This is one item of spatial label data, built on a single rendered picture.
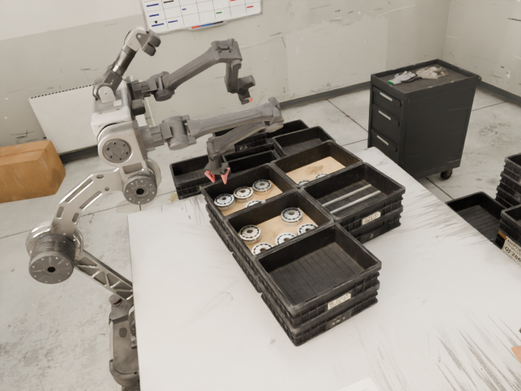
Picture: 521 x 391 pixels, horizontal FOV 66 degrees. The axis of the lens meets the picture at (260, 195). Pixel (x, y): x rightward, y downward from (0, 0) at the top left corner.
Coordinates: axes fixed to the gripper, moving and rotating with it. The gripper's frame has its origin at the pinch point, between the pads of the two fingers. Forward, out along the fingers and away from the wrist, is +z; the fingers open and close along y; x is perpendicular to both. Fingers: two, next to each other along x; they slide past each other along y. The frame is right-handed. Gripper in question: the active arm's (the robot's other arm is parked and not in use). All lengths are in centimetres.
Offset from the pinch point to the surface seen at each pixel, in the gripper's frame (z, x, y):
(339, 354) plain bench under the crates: 26, 61, -70
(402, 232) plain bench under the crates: 26, -10, -88
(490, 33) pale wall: 36, -366, -163
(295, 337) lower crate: 20, 62, -54
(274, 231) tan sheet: 14.0, 15.1, -31.6
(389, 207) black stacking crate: 11, -9, -81
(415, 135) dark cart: 43, -138, -92
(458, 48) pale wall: 62, -401, -137
